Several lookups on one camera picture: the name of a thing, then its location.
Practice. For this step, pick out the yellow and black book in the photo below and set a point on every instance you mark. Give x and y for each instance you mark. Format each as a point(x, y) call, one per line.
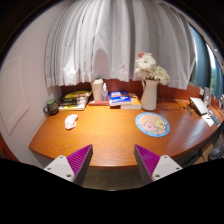
point(77, 94)

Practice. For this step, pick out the thin black book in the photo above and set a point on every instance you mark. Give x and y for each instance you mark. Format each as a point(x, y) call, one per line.
point(74, 99)

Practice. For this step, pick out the pale pink computer mouse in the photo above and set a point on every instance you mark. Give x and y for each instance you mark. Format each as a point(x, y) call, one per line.
point(71, 121)

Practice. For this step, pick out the dark pen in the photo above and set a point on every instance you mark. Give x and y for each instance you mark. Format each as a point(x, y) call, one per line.
point(189, 110)

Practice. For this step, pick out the white ceramic vase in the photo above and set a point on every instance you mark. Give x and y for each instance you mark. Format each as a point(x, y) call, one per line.
point(149, 96)

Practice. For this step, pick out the white paper sheet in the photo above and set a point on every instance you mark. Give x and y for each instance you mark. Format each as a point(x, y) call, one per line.
point(208, 120)

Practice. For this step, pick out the window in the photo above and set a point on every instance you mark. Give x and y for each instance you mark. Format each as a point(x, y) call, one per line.
point(201, 66)

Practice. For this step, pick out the black book with white edge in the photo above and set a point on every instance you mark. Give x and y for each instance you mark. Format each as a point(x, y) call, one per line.
point(71, 103)

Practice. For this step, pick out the blue book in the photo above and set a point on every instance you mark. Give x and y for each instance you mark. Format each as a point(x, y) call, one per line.
point(119, 98)

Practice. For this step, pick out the orange book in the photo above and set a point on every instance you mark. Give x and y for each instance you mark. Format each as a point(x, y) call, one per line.
point(135, 103)

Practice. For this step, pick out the white curtain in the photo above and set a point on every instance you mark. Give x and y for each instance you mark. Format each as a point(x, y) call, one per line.
point(110, 40)

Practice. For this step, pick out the white artificial flower bunch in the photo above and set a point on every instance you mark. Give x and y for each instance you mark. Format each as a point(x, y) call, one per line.
point(146, 63)

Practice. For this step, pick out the dark green mug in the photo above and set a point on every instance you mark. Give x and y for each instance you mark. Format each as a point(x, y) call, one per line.
point(52, 107)

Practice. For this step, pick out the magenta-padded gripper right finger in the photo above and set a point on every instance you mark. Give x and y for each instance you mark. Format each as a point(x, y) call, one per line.
point(166, 166)

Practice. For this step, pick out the dark red book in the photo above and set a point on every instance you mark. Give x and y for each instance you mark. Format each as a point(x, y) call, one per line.
point(98, 103)

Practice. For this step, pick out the clear spray bottle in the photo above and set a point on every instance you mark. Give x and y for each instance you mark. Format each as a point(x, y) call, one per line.
point(104, 94)

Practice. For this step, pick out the yellow and white book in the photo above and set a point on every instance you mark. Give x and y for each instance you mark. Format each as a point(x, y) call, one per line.
point(70, 107)

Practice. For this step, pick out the white tilted device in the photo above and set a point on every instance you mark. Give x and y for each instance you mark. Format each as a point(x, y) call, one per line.
point(199, 106)

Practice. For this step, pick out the round cartoon print mouse pad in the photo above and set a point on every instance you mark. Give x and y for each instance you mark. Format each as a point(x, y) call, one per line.
point(152, 124)

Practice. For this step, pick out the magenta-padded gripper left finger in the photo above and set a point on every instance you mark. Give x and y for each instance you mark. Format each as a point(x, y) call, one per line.
point(59, 166)

